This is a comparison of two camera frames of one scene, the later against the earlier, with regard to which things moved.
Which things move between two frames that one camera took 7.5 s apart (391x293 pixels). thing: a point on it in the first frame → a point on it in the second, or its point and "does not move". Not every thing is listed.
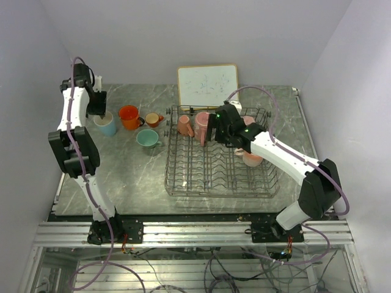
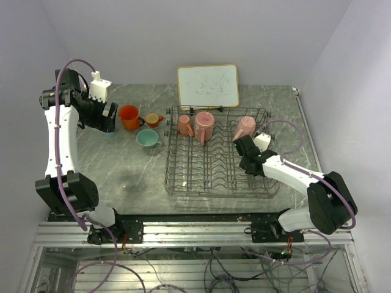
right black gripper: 214,122 → 242,162
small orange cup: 153,119 does not move
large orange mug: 129,116 does not move
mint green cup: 148,138 does not move
